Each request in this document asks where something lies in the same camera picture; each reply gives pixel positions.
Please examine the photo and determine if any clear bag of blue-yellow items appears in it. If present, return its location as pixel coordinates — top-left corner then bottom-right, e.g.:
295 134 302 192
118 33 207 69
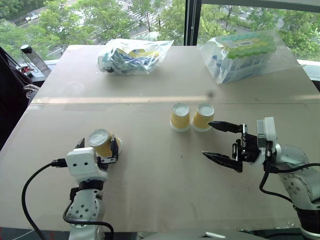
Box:
96 38 175 76

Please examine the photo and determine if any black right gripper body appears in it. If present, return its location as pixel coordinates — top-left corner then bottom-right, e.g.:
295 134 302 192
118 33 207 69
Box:
231 123 266 165

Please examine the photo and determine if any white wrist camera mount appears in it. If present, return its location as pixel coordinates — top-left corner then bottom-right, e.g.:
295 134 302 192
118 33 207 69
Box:
255 116 279 151
65 147 109 182

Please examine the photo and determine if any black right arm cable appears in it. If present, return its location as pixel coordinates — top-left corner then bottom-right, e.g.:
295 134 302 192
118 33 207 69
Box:
258 162 320 201

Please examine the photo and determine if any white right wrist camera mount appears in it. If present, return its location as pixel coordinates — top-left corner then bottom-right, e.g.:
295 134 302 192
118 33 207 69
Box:
255 116 279 151

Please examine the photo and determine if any dark window frame post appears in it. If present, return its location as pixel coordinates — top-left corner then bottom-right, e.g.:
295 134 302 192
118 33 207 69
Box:
184 0 203 47

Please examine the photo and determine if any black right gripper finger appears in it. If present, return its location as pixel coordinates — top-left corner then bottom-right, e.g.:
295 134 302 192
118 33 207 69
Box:
201 150 244 174
207 120 243 134

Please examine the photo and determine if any white braided rope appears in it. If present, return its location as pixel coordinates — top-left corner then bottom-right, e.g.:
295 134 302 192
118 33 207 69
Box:
23 83 41 99

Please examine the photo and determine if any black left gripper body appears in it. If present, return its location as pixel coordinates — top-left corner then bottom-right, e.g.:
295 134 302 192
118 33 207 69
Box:
96 155 119 172

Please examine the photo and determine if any clear bag with green-topped pack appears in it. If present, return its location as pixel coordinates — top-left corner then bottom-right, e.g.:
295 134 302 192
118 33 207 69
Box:
197 28 301 85

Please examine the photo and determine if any clear water bottle black lid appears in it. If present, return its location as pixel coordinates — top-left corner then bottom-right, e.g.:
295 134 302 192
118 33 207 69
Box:
19 44 50 73

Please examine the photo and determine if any yellow paper cup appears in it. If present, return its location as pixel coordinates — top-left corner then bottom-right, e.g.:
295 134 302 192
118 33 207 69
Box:
87 128 124 159
169 102 191 133
190 102 216 133

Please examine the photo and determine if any small red gadget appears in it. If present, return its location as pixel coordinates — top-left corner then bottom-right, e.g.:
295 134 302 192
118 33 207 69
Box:
15 65 35 78

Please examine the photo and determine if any dark fabric bag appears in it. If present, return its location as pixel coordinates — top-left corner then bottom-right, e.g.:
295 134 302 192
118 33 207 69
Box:
0 45 41 152

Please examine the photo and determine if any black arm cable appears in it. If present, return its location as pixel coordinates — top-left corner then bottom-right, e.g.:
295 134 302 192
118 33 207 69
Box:
20 158 115 240
258 162 320 201

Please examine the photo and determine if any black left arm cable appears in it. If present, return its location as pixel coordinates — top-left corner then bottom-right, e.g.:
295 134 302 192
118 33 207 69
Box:
20 158 115 240

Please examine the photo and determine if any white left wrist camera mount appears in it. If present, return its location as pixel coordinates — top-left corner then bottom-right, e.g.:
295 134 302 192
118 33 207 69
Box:
65 147 109 182

